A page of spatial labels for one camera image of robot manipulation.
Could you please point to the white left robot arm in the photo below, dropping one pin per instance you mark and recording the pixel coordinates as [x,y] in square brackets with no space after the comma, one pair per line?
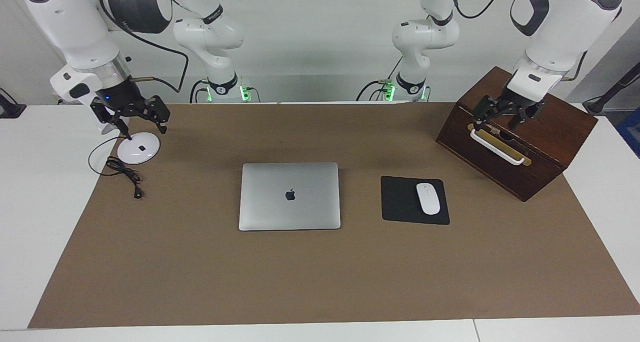
[565,27]

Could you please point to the dark brown wooden box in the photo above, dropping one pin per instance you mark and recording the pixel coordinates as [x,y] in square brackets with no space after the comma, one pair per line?
[560,147]

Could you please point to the black mouse pad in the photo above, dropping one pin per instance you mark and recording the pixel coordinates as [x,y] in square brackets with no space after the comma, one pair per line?
[397,202]

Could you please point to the silver Apple laptop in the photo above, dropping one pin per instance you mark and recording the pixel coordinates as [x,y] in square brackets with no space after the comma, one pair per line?
[310,207]

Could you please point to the black tripod leg stand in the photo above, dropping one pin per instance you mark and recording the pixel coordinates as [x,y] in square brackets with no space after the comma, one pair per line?
[600,104]

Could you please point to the white lamp base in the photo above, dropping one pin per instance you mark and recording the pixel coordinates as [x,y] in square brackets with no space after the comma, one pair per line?
[132,155]

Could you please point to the brown table mat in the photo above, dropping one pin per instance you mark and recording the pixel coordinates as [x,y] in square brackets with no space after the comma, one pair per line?
[320,282]

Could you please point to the green lit base connector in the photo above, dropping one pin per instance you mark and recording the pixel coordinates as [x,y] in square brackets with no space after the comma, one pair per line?
[387,89]
[245,92]

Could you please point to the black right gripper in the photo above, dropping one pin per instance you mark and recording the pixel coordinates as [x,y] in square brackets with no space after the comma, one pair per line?
[117,97]

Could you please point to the white computer mouse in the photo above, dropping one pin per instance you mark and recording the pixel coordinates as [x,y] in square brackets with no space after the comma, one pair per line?
[428,199]

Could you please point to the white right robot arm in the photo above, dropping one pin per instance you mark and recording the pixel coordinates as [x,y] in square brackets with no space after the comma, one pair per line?
[75,27]

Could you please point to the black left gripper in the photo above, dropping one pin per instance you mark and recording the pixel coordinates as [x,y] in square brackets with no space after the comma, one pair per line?
[515,102]

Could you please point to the black clamp stand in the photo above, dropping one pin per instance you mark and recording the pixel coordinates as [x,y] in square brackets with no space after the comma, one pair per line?
[10,110]

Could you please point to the blue crate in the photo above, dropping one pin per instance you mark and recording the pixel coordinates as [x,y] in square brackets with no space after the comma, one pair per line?
[631,132]

